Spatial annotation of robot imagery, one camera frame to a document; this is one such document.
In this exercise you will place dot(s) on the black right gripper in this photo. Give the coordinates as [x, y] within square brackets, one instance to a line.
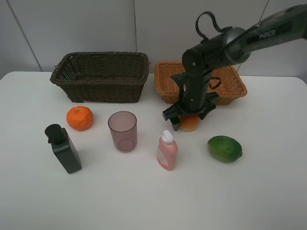
[193, 98]

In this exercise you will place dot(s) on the red yellow peach fruit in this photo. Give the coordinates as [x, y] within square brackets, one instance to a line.
[189, 123]

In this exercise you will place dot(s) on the pink lotion bottle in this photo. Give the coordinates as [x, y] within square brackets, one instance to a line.
[167, 151]

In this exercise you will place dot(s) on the purple translucent plastic cup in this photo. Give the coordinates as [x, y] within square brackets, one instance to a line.
[123, 129]

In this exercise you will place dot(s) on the green lime fruit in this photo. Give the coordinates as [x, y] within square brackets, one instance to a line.
[225, 149]

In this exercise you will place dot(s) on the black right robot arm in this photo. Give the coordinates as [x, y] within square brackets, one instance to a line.
[231, 47]

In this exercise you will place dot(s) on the orange wicker basket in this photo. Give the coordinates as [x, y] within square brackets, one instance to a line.
[230, 89]

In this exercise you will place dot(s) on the orange mandarin fruit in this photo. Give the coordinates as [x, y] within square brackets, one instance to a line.
[80, 118]

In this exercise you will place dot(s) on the dark brown wicker basket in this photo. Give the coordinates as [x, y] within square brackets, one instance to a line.
[102, 77]

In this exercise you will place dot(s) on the black pump bottle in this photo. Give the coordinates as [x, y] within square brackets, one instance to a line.
[63, 148]

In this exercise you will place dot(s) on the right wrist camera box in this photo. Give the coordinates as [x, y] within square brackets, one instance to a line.
[179, 79]

